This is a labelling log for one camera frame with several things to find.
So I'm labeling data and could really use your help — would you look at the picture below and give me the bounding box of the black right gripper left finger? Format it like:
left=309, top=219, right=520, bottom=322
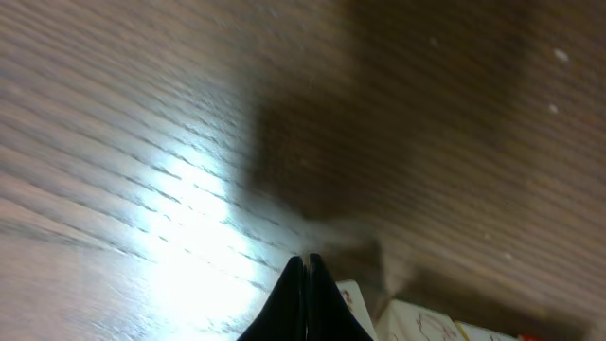
left=238, top=256, right=306, bottom=341

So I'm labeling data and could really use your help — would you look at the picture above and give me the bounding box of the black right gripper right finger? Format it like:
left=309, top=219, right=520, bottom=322
left=305, top=253, right=372, bottom=341

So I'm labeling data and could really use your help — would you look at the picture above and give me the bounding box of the white block airplane picture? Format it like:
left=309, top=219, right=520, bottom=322
left=336, top=279, right=378, bottom=341

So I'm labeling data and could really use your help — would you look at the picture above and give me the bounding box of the white block green N side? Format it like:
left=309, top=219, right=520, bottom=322
left=375, top=299, right=465, bottom=341

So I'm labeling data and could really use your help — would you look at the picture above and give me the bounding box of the white block cane picture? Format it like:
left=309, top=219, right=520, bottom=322
left=455, top=321, right=518, bottom=341

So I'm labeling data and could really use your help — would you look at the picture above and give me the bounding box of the red letter M block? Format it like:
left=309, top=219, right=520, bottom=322
left=517, top=334, right=543, bottom=341

